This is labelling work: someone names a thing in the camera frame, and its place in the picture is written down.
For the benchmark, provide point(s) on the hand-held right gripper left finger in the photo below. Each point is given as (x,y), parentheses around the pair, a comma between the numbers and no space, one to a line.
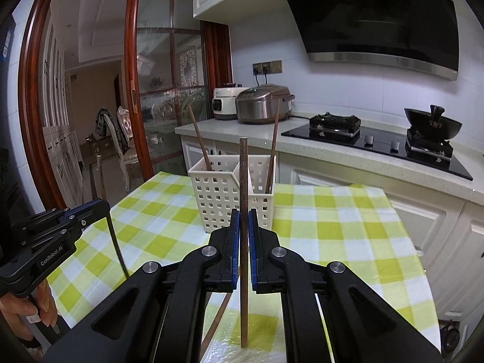
(235,253)

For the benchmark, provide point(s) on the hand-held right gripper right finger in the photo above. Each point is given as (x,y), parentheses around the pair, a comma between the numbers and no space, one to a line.
(252,253)

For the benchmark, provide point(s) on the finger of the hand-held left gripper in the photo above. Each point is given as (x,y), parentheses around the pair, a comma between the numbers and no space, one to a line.
(53,232)
(87,208)

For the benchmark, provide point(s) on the brown wooden chopstick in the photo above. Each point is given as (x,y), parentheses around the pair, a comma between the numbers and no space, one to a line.
(101,177)
(274,140)
(216,321)
(199,136)
(244,181)

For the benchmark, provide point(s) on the white perforated utensil basket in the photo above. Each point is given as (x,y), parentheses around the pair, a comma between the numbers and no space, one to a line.
(215,196)

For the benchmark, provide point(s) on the person's left hand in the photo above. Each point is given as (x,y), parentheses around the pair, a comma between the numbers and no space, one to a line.
(22,317)

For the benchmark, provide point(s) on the white hallway cabinets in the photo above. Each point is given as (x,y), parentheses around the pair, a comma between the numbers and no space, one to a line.
(56,151)

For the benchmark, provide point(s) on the green checked tablecloth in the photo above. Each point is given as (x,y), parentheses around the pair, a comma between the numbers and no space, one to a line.
(332,227)

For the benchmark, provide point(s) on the ornate white dining chair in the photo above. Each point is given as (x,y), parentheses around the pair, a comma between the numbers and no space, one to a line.
(124,128)

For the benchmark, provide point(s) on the dark jacket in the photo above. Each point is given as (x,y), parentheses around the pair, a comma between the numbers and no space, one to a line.
(102,121)

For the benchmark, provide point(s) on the red wooden glass sliding door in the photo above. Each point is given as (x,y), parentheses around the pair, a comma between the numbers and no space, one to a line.
(132,83)

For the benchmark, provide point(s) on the brown metallic rice cooker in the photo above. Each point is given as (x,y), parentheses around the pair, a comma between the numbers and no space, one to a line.
(261,107)

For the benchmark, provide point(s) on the white electric pressure cooker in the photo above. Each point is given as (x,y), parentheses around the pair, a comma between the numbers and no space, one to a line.
(223,102)

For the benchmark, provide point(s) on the black glass gas stove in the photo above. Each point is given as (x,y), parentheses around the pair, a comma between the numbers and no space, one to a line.
(378,140)

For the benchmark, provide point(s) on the white base cabinets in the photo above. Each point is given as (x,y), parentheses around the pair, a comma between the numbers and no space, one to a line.
(435,215)

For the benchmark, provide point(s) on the black wok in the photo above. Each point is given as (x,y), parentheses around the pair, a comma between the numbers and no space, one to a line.
(435,124)

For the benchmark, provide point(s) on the black glass range hood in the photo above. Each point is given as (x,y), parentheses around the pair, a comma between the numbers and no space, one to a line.
(370,19)

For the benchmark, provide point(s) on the red wooden door frame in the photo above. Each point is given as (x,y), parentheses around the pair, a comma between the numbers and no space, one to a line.
(30,121)

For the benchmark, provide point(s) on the wall power outlet panel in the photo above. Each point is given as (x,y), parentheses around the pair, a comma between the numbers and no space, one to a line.
(276,67)

